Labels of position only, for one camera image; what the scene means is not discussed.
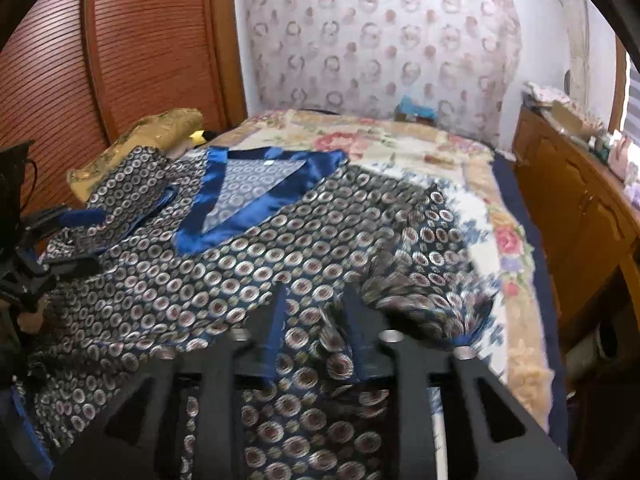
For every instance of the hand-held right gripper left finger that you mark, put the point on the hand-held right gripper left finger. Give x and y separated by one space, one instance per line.
272 330

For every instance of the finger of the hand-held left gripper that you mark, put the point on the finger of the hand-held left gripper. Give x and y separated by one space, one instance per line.
60 267
75 217

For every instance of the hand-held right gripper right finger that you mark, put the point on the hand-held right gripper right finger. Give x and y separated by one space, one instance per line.
361 322

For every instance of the navy medallion print robe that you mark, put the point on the navy medallion print robe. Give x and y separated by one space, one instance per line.
200 270

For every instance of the gold patterned pillow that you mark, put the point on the gold patterned pillow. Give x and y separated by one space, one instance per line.
145 130

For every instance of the yellow black toy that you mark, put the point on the yellow black toy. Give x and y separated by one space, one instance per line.
202 137

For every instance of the floral bed blanket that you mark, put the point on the floral bed blanket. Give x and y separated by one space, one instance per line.
400 145

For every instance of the navy bed sheet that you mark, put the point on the navy bed sheet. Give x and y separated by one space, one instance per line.
545 280

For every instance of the wooden louvered wardrobe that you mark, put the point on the wooden louvered wardrobe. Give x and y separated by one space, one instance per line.
150 35

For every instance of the blue box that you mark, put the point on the blue box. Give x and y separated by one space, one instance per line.
415 109

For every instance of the wooden cabinet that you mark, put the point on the wooden cabinet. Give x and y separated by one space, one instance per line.
565 195

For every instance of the circle print curtain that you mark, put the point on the circle print curtain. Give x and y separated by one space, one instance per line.
375 35

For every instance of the floral cloth stack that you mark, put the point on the floral cloth stack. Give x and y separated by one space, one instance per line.
545 92

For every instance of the cardboard box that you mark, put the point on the cardboard box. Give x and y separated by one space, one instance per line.
575 117

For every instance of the pink container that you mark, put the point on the pink container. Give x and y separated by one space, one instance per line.
622 155

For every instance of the white covered stand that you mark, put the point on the white covered stand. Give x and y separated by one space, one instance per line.
577 35

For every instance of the wooden window frame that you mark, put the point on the wooden window frame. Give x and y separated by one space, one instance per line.
619 90

